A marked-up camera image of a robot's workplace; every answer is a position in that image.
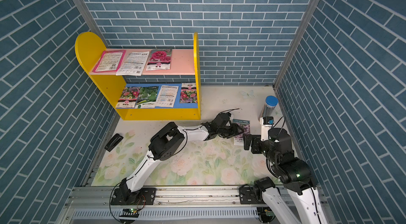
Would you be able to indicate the pink-bordered seed bag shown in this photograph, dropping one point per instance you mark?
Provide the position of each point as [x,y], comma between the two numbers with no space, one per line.
[110,61]

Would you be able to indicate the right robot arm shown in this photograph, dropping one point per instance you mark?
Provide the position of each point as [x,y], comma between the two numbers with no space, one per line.
[295,175]

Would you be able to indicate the white back-side seed bag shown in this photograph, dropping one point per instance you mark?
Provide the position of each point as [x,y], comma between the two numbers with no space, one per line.
[167,96]

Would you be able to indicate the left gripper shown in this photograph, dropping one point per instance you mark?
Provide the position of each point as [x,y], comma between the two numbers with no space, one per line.
[233,131]

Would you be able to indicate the small black box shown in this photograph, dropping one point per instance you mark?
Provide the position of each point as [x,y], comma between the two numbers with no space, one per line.
[113,142]

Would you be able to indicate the candy chrysanthemum seed bag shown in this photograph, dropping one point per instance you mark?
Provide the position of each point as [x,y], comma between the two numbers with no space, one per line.
[128,98]

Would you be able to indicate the yellow wooden shelf unit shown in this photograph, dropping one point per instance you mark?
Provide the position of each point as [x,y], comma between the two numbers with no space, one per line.
[185,62]

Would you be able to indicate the purple flower seed bag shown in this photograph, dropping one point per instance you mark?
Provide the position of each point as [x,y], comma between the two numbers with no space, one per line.
[243,129]

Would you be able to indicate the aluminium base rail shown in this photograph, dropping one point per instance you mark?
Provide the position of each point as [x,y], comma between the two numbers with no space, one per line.
[92,204]

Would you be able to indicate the floral table mat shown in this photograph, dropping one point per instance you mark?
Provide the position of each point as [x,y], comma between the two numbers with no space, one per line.
[215,162]

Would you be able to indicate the colourful flower seed bag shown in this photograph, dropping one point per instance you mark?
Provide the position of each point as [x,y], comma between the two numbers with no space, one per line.
[188,93]

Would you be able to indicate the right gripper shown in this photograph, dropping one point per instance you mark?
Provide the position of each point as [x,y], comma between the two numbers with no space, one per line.
[256,138]

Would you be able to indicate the red peony seed bag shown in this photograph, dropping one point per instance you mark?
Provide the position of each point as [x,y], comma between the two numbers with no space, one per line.
[159,59]

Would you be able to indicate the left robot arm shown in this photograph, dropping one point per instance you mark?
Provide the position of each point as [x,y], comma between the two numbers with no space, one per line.
[165,144]

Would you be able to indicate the green gourd seed bag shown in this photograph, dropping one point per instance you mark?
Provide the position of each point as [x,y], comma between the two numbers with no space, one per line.
[147,97]

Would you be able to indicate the white text gourd seed bag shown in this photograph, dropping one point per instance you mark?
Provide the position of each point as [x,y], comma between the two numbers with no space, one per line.
[134,64]

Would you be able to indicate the steel bottle blue cap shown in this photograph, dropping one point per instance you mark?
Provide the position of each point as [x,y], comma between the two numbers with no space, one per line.
[270,104]

